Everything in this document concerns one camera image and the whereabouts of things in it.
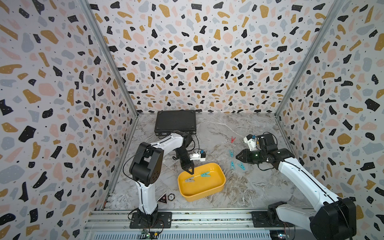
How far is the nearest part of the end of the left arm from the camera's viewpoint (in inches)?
30.6

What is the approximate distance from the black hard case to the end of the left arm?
0.29 meters

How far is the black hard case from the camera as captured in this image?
108cm
